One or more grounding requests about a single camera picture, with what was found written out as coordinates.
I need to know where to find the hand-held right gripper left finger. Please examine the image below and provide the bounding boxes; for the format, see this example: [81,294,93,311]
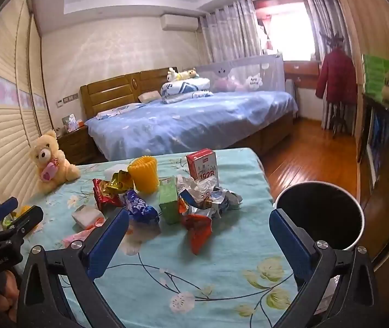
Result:
[17,208,130,328]

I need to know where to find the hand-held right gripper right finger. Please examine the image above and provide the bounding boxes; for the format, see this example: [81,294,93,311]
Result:
[269,208,379,328]

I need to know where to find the pink wrapper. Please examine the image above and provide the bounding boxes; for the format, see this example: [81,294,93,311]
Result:
[62,220,104,248]

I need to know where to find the white tissue packet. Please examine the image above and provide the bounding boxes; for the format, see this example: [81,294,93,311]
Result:
[72,205,105,230]

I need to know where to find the clear plastic wrapper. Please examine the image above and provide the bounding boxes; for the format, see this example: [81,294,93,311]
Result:
[121,220,163,255]

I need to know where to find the black trash bin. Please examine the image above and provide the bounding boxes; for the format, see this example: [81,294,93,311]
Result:
[272,182,366,251]

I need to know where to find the red snack wrapper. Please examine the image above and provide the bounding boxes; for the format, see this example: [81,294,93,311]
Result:
[92,178,128,210]

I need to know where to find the blue snack wrapper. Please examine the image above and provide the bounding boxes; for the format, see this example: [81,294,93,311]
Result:
[123,189,160,224]

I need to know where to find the gold foil wrapper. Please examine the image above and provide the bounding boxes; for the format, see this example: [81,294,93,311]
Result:
[111,170,134,192]

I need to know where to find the green drink carton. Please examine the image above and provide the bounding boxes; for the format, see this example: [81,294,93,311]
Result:
[158,176,180,225]

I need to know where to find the silver foil wrapper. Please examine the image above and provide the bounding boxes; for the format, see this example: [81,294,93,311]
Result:
[194,188,243,219]

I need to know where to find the orange snack wrapper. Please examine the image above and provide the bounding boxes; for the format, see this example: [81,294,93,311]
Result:
[179,198,213,256]

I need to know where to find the white plastic wrapper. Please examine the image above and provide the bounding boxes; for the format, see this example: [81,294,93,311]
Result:
[176,175,216,206]

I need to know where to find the red drink carton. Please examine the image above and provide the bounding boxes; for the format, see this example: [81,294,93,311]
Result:
[185,148,220,182]

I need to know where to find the person's left hand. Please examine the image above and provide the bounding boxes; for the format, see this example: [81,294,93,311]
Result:
[0,270,21,320]

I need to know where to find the green plastic packet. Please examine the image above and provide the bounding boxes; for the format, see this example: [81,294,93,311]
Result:
[0,207,33,229]

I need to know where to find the cream teddy bear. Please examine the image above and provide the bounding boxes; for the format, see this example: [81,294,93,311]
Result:
[31,130,82,195]

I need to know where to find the cream louvred sliding doors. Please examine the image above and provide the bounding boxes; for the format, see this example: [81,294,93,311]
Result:
[0,0,55,206]

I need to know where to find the wooden nightstand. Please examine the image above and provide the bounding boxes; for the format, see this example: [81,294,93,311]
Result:
[57,126,96,165]

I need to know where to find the teal floral blanket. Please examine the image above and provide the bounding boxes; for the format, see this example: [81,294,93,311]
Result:
[0,148,321,328]

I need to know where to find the tissue box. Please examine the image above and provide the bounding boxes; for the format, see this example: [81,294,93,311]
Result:
[61,114,85,133]

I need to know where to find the red coat on stand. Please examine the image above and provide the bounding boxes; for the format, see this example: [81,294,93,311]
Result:
[319,31,352,139]

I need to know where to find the blue and white pillow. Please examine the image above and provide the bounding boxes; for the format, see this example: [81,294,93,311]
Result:
[95,104,144,119]

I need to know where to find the bed with blue sheet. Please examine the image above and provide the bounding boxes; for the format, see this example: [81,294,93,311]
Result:
[84,90,299,163]

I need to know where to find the cream pillow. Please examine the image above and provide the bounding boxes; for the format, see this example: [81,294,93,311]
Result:
[138,90,161,104]

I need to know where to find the wooden headboard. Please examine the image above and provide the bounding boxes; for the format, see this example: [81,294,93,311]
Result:
[80,69,173,118]

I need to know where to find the folded white blue quilt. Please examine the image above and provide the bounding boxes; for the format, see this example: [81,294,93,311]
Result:
[160,78,214,105]

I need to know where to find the pink plush toy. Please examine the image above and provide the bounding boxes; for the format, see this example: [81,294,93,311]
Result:
[213,75,246,92]

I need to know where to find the wooden desk with drawers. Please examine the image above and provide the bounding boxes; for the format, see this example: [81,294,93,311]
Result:
[283,60,321,83]

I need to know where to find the red padded coat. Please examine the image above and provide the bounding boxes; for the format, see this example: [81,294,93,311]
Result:
[315,48,358,103]

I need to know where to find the yellow white plush toy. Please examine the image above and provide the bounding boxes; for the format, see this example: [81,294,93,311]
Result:
[166,68,200,82]

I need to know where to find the stack of green boxes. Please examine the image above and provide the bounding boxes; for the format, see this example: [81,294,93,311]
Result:
[362,54,389,96]

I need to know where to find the window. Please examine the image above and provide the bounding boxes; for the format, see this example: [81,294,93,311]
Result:
[253,0,318,60]

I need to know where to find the grey patterned curtain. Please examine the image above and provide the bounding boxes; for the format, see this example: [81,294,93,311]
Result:
[305,0,335,128]
[198,0,261,63]

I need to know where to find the tall wooden wardrobe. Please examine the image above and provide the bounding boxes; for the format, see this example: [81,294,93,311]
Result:
[331,0,389,137]

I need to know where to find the white air conditioner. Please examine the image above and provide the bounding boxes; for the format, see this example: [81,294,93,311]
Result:
[160,14,199,31]

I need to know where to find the wall switch panel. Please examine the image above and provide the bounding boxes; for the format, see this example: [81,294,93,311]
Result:
[56,94,79,106]

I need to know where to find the grey mesh bed rail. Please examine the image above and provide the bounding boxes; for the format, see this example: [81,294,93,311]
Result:
[194,54,285,93]

